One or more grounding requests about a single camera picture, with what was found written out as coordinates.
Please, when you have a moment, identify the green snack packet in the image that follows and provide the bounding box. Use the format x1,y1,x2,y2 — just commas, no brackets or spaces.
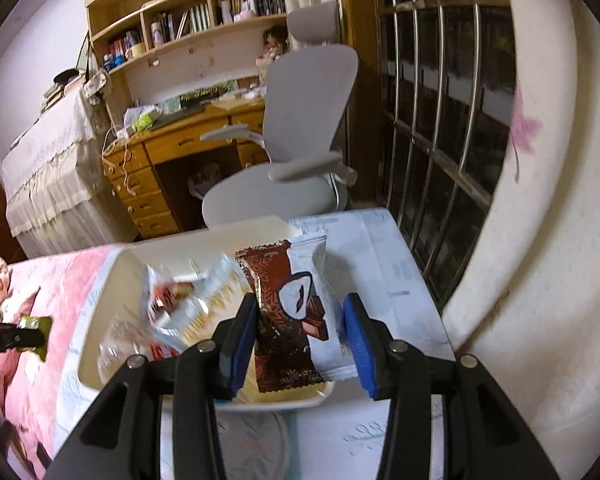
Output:
17,314,53,361

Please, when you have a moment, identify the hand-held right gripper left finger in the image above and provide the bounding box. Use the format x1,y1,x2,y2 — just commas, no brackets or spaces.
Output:
42,292,261,480

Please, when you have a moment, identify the wooden bookshelf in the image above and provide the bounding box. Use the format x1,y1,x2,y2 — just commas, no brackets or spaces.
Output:
84,0,288,86

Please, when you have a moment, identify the clear rice cracker packet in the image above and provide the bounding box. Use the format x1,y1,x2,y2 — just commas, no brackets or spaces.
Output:
97,315,153,386

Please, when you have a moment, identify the brown white snack packet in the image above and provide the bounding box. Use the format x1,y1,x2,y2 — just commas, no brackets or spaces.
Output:
235,234,356,393

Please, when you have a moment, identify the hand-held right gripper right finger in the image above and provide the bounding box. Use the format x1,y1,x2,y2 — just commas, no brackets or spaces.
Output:
342,293,561,480

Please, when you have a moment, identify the cream curtain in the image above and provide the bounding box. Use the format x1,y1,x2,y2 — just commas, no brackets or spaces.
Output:
440,0,600,480

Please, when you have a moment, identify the grey office chair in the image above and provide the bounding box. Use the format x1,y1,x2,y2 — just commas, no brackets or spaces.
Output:
200,1,359,231

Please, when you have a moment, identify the white hanging cord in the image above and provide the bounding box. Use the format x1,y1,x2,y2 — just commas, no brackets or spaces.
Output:
101,125,136,206

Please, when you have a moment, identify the white lace-covered cabinet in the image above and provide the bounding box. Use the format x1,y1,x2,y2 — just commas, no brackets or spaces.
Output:
0,75,141,258

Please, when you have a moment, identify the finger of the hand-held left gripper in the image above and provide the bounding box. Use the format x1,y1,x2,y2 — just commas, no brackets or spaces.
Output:
0,321,23,353

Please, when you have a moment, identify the metal window grille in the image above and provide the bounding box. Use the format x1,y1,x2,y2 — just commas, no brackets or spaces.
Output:
370,0,518,311

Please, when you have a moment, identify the white plastic storage box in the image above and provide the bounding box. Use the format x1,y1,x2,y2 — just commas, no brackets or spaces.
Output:
76,215,336,413

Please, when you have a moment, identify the row of books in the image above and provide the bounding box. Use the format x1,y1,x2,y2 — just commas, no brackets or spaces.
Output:
215,0,287,23

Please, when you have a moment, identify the brown-haired doll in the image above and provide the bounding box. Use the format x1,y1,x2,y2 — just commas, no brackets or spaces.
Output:
255,25,291,68

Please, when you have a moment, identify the wooden desk with drawers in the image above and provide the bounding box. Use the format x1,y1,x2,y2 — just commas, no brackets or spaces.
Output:
100,95,271,240

